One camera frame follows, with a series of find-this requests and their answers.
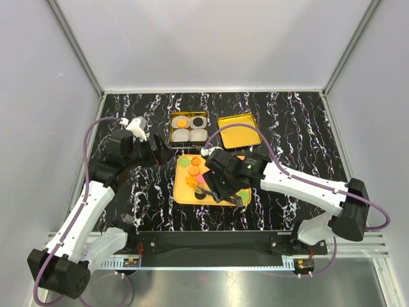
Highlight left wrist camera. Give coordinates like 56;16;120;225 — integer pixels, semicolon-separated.
126;116;147;141

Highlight black sandwich cookie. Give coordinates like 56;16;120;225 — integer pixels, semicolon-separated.
192;116;205;127
194;192;206;200

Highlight yellow plastic tray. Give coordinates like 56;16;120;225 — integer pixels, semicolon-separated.
173;154;233;206

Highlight aluminium frame rail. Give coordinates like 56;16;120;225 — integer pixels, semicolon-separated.
47;232;390;258

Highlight left control board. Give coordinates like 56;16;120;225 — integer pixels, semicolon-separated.
123;257;141;267

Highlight dark cookie tin box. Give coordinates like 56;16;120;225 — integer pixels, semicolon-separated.
169;111;209;149

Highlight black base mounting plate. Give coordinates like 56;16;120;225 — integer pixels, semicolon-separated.
135;230;327;269

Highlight orange swirl cookie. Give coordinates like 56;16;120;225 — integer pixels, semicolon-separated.
190;157;202;166

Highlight white paper cup liner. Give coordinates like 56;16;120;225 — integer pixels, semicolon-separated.
190;116;207;129
189;129;208;143
171;129;190;143
171;116;190;129

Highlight gold tin lid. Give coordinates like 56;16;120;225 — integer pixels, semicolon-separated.
217;113;262;150

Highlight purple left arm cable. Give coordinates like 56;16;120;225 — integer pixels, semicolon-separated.
29;114;135;307

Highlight metal tongs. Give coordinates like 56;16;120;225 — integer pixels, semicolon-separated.
194;186;243;207

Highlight orange round cookie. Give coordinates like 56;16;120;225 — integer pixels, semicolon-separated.
176;118;189;129
188;166;200;177

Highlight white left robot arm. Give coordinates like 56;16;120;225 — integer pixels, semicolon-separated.
27;129;174;299

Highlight pink sandwich cookie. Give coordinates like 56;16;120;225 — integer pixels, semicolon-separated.
196;173;206;184

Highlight right control board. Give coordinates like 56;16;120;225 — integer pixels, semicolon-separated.
295;258;315;271

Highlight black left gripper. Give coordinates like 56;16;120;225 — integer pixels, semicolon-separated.
125;132;174;170

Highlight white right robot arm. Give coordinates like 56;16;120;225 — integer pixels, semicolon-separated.
201;147;369;254

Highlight green sandwich cookie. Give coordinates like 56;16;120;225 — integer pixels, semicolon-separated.
178;157;190;168
240;191;251;203

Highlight control board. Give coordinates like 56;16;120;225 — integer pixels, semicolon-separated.
123;257;141;267
295;258;315;271

